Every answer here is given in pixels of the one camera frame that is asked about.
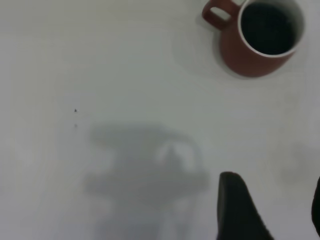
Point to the red ceramic mug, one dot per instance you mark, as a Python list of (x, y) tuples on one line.
[(235, 55)]

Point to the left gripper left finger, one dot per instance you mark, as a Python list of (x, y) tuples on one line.
[(235, 212)]

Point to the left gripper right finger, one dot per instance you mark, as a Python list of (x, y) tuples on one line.
[(317, 207)]

